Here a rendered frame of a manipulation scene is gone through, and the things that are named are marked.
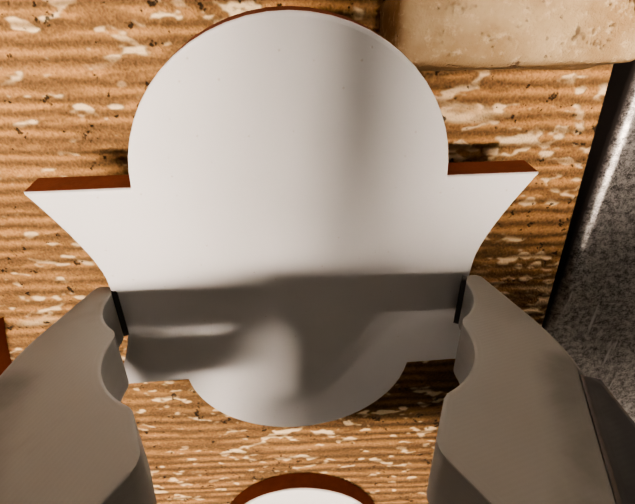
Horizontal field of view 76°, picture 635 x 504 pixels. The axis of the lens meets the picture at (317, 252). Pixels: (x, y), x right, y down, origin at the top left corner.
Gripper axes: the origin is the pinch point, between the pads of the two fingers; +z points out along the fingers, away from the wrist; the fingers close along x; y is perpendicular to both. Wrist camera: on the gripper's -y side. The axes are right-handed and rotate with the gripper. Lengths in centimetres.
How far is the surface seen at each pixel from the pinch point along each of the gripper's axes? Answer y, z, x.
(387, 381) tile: 4.6, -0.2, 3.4
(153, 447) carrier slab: 9.0, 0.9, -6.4
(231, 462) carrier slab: 10.1, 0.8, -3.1
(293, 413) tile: 6.2, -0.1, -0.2
